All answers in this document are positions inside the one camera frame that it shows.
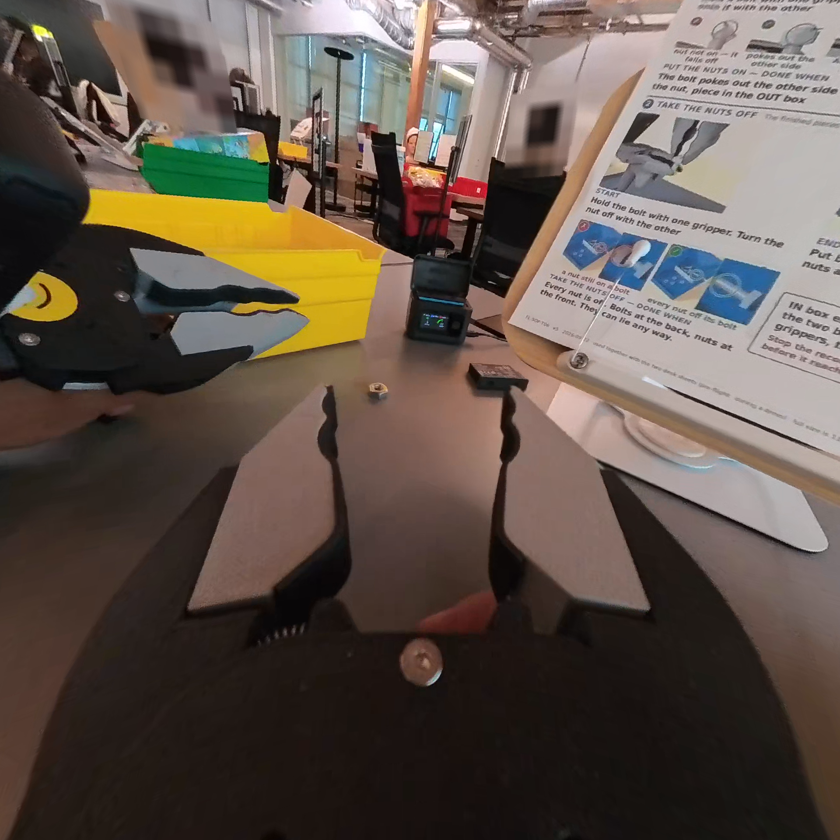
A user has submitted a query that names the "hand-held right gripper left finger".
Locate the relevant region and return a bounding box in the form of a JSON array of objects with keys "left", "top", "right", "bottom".
[{"left": 185, "top": 384, "right": 355, "bottom": 641}]

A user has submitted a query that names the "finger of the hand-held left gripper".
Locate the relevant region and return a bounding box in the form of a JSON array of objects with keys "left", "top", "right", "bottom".
[
  {"left": 129, "top": 247, "right": 301, "bottom": 316},
  {"left": 171, "top": 307, "right": 311, "bottom": 358}
]

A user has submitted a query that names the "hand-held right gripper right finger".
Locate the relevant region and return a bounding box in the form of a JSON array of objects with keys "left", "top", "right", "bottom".
[{"left": 487, "top": 387, "right": 652, "bottom": 636}]

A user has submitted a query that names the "yellow plastic storage bin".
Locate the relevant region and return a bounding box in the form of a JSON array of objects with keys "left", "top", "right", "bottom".
[{"left": 82, "top": 189, "right": 388, "bottom": 361}]

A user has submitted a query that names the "person's left hand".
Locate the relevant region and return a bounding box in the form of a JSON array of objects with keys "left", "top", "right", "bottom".
[{"left": 0, "top": 384, "right": 139, "bottom": 454}]

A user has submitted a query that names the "green plastic storage bin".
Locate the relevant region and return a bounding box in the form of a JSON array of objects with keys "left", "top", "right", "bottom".
[{"left": 140, "top": 143, "right": 271, "bottom": 203}]

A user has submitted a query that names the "colourful printed box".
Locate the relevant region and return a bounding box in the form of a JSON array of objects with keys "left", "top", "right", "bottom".
[{"left": 167, "top": 130, "right": 270, "bottom": 164}]

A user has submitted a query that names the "black battery pack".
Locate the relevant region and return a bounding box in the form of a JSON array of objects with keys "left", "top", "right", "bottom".
[{"left": 467, "top": 361, "right": 530, "bottom": 392}]

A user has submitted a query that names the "instruction sheet on wooden stand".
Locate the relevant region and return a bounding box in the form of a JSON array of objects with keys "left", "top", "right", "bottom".
[{"left": 502, "top": 66, "right": 840, "bottom": 553}]

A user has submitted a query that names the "black floor lamp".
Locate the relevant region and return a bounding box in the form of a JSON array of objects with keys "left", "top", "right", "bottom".
[{"left": 324, "top": 46, "right": 355, "bottom": 212}]

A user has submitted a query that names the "black office chair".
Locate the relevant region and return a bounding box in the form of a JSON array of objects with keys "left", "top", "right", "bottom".
[
  {"left": 371, "top": 131, "right": 455, "bottom": 258},
  {"left": 470, "top": 157, "right": 568, "bottom": 298}
]

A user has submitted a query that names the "black charging case with display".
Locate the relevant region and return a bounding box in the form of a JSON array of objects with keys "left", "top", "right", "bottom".
[{"left": 405, "top": 255, "right": 475, "bottom": 343}]

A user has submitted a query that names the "red storage crate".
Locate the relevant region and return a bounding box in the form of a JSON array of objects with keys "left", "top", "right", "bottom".
[{"left": 402, "top": 176, "right": 488, "bottom": 240}]

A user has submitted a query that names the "printed instruction sheet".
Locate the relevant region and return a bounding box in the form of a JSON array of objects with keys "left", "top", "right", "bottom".
[{"left": 508, "top": 0, "right": 840, "bottom": 457}]

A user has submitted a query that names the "metal page holder wire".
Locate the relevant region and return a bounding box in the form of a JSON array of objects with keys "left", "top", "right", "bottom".
[{"left": 568, "top": 239, "right": 654, "bottom": 370}]

